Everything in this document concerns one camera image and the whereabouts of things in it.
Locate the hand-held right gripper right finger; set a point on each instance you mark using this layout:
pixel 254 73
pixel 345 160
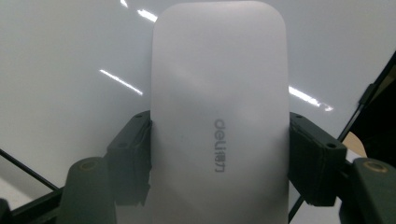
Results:
pixel 314 161

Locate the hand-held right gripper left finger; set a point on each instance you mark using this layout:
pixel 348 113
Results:
pixel 130 155

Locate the white whiteboard eraser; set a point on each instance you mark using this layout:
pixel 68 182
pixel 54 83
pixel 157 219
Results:
pixel 218 93

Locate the white whiteboard with black frame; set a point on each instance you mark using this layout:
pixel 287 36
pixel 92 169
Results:
pixel 62 46

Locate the wooden table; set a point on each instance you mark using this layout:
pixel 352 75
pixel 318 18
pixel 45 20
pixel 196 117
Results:
pixel 355 143

